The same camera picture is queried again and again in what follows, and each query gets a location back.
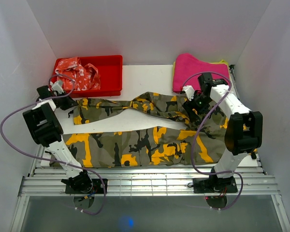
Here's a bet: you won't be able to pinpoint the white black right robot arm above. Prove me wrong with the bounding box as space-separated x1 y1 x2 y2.
182 71 263 192

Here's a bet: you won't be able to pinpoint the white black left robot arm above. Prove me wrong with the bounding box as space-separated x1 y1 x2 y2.
23 86 93 193

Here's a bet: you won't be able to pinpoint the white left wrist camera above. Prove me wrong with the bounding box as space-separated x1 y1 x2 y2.
50 80 64 95

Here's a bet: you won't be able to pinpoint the aluminium table edge rail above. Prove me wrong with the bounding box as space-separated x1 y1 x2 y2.
19 166 280 197

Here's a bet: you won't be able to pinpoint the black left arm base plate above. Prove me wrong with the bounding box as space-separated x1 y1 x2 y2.
64 178 108 195

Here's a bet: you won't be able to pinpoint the pink folded towel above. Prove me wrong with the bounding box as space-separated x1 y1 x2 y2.
172 53 230 93

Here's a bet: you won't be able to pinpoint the red plastic bin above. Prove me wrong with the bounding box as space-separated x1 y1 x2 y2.
51 55 123 98

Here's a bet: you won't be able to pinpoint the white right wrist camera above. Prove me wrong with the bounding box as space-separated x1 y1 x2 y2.
181 85 195 101

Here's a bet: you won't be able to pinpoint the orange white floral garment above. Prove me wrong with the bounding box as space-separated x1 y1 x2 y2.
52 57 101 92

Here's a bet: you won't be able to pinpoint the yellow-green folded cloth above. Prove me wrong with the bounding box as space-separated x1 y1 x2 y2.
173 59 229 70

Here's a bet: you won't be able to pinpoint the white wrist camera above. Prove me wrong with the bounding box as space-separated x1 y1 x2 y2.
181 85 195 101
50 80 64 95

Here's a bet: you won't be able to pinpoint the camouflage yellow green trousers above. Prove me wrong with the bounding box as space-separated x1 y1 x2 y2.
49 91 258 168

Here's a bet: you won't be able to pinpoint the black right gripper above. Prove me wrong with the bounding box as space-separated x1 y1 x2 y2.
182 93 212 123

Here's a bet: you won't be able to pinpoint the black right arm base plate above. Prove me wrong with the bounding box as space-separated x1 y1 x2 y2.
192 177 238 193

